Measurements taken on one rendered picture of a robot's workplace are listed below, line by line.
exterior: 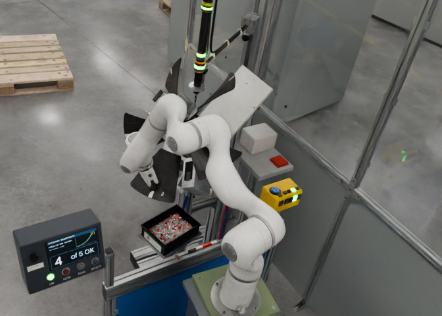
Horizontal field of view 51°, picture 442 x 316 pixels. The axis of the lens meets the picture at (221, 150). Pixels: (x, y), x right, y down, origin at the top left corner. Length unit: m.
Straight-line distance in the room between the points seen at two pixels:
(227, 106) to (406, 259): 1.11
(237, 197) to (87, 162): 2.47
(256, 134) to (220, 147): 1.09
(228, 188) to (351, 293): 1.37
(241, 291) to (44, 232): 0.69
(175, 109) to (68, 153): 2.45
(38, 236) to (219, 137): 0.66
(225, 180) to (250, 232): 0.18
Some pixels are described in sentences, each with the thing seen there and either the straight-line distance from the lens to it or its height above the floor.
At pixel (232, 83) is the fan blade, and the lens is 2.06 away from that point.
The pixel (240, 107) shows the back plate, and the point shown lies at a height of 1.23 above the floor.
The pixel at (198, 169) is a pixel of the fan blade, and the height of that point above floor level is 1.17.
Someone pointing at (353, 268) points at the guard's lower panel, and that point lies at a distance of 2.61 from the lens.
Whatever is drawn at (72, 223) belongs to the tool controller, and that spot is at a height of 1.25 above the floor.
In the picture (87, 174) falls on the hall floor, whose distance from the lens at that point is 3.75.
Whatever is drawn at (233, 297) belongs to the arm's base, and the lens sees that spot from 1.74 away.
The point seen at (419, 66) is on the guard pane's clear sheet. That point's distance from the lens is 2.06.
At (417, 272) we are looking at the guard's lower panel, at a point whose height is 0.87.
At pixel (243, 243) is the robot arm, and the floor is 1.36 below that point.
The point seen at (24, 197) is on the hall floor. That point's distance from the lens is 3.60.
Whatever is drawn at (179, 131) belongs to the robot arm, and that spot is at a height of 1.57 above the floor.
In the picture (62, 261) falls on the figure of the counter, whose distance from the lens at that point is 1.65.
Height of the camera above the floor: 2.42
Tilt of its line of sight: 36 degrees down
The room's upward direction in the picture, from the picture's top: 10 degrees clockwise
